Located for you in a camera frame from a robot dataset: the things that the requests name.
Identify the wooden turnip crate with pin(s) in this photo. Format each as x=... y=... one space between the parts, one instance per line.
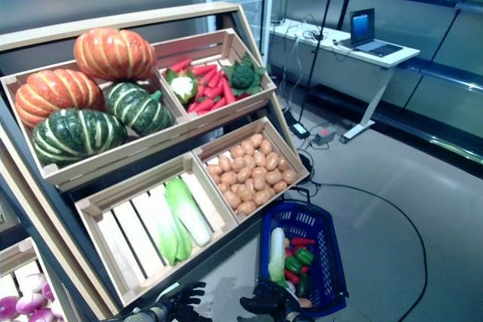
x=15 y=254

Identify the wooden vegetable display stand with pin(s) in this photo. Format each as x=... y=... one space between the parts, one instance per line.
x=113 y=20

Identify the black power strip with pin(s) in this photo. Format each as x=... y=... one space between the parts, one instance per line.
x=299 y=129

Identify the purple white turnip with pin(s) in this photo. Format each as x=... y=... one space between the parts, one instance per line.
x=30 y=302
x=8 y=307
x=48 y=292
x=34 y=282
x=41 y=315

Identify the wooden carrot crate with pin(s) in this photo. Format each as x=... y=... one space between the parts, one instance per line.
x=234 y=109

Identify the red chili pepper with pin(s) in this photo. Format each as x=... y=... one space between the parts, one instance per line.
x=302 y=241

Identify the orange striped pumpkin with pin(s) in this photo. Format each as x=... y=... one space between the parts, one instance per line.
x=113 y=54
x=53 y=92

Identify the green striped pumpkin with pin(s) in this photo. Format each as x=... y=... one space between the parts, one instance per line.
x=139 y=109
x=75 y=135

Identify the large wooden pumpkin crate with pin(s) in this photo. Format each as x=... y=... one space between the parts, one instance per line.
x=113 y=158

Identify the wooden cabbage crate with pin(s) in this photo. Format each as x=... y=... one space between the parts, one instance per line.
x=124 y=246

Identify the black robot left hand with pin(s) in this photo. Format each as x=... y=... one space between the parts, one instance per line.
x=186 y=297

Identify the white desk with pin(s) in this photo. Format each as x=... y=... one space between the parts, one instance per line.
x=339 y=58

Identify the grey orange floor device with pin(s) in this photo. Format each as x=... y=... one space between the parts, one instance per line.
x=325 y=135

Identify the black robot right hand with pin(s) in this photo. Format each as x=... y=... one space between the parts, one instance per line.
x=271 y=299

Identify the tall black camera tripod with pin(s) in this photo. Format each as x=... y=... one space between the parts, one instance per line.
x=319 y=46

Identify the red carrot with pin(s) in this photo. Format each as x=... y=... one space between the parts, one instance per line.
x=203 y=69
x=215 y=79
x=219 y=103
x=203 y=105
x=228 y=92
x=213 y=92
x=181 y=64
x=200 y=92

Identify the wooden potato crate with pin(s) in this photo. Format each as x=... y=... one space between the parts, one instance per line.
x=287 y=148

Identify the dark green pepper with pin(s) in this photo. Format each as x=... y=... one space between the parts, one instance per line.
x=303 y=285

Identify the blue plastic shopping basket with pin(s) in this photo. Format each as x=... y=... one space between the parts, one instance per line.
x=328 y=261

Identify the napa cabbage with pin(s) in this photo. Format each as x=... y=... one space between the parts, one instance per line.
x=277 y=254
x=188 y=212
x=166 y=231

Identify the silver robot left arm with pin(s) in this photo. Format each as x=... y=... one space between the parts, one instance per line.
x=147 y=314

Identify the green bell pepper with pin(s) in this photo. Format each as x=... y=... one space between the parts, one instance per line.
x=292 y=264
x=305 y=256

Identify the open silver laptop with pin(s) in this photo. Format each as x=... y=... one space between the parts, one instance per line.
x=362 y=26

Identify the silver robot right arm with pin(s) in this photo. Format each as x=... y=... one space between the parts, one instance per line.
x=294 y=317

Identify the green broccoli with leaves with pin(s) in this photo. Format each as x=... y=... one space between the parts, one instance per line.
x=241 y=73

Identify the brown potato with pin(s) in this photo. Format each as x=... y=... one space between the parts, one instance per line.
x=259 y=158
x=228 y=178
x=238 y=164
x=256 y=140
x=225 y=163
x=265 y=146
x=244 y=174
x=215 y=169
x=259 y=182
x=237 y=151
x=289 y=176
x=263 y=197
x=244 y=192
x=232 y=199
x=247 y=207
x=280 y=186
x=274 y=176
x=271 y=161
x=283 y=164
x=248 y=146
x=305 y=303

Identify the red bell pepper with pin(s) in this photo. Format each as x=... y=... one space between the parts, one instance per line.
x=291 y=276

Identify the white cauliflower with leaves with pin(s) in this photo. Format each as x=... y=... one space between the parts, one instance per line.
x=182 y=85

